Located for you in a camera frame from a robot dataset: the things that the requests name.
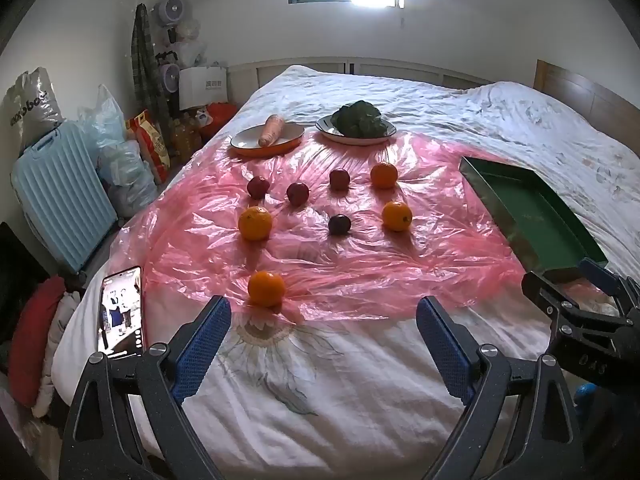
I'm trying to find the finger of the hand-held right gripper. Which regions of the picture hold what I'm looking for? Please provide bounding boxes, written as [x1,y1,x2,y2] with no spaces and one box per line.
[521,271,626,356]
[579,257,640,312]

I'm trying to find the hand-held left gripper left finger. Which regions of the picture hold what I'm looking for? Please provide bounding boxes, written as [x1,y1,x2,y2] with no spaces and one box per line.
[59,295,233,480]

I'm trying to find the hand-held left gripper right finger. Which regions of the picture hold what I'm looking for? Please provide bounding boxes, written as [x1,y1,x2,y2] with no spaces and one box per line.
[416,296,586,480]

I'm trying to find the green rectangular tray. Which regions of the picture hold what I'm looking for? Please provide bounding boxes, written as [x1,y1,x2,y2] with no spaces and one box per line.
[459,156,609,283]

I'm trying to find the orange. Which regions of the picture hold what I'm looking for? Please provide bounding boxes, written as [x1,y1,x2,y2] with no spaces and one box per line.
[382,200,413,232]
[238,206,273,241]
[248,270,286,308]
[370,161,399,190]

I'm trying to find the person's right hand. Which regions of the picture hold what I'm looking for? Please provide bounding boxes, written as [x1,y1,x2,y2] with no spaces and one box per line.
[573,382,600,418]

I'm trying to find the smartphone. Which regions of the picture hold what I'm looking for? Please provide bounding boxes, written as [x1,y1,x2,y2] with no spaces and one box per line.
[96,265,146,361]

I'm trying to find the bed with white floral sheet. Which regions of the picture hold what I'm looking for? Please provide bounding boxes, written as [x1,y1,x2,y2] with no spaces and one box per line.
[52,64,640,480]

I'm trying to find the white folded cloth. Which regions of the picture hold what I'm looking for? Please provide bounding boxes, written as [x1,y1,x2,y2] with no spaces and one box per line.
[32,290,83,418]

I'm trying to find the pink plastic sheet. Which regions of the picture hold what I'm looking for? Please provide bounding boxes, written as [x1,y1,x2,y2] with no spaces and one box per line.
[107,127,531,323]

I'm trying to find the red cushion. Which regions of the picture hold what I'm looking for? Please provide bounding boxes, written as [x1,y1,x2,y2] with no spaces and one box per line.
[7,276,66,406]

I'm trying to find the brown wooden board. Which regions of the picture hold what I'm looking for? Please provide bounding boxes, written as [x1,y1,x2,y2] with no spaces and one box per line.
[532,59,640,128]

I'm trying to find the clear plastic bag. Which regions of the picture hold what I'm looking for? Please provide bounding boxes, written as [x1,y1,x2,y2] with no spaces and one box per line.
[97,140,161,218]

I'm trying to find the black furniture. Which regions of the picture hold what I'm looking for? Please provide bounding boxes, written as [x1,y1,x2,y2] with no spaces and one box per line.
[0,222,51,331]

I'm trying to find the light blue ribbed suitcase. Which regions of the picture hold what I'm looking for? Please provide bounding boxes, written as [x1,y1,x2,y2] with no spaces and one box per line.
[11,121,118,275]

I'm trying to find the red and yellow rice bag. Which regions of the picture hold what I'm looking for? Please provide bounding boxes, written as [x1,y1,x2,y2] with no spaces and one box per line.
[125,110,171,183]

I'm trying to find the orange oval plate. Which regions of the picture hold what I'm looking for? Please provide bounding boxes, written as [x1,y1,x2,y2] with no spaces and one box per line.
[230,123,306,158]

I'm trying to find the yellow oil bottles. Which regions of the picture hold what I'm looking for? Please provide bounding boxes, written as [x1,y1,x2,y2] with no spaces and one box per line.
[172,115,203,158]

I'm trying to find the carrot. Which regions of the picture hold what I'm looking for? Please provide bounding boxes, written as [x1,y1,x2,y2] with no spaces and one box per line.
[258,115,286,147]

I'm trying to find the green leafy vegetable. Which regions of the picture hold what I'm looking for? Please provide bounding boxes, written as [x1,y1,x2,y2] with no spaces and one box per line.
[331,100,390,138]

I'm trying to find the white plate with dark rim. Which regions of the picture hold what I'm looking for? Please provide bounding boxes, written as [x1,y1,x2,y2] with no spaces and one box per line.
[316,114,397,146]

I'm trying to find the translucent bluish plastic bag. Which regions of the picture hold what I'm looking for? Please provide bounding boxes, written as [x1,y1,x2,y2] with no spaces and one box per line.
[77,84,126,161]

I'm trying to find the beige bed headboard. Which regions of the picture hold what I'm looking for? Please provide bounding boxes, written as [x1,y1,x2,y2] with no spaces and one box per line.
[227,59,501,92]

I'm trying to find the white cardboard box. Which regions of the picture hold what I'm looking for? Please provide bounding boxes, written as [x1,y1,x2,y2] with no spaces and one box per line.
[179,64,230,111]

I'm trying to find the small purple fan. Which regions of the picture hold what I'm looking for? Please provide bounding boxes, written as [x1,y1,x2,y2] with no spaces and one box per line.
[159,62,182,92]
[152,0,193,28]

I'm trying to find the plaid hanging scarf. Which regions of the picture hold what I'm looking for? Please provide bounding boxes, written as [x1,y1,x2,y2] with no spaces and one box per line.
[131,3,171,126]

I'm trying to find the grey printed sack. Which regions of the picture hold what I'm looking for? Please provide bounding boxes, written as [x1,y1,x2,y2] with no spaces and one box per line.
[5,67,63,148]

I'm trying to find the white plastic bags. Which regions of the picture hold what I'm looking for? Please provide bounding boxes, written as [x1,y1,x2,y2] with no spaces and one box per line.
[175,17,208,66]

